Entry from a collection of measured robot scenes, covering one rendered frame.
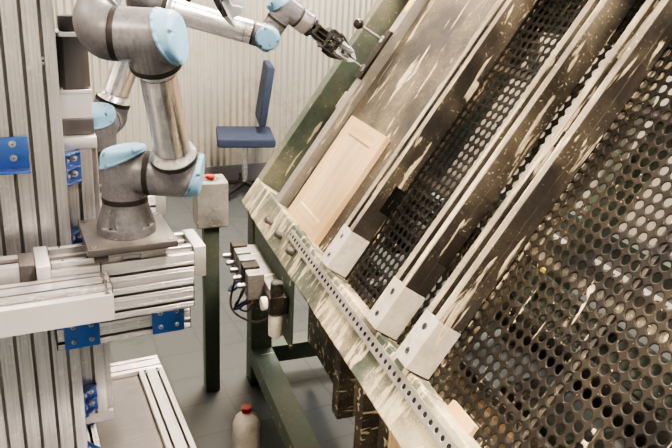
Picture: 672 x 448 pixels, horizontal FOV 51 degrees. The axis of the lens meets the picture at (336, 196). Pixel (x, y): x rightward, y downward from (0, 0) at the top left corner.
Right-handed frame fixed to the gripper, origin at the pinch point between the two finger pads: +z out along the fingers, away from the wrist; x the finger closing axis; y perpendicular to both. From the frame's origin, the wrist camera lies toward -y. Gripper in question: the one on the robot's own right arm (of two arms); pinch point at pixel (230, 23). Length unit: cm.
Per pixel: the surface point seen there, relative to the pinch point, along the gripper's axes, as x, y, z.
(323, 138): 19, 7, 60
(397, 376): -96, 23, 49
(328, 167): 4, 8, 62
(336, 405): -45, -15, 127
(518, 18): -12, 77, 22
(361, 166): -12, 21, 55
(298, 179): 11, -6, 69
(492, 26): -14, 69, 21
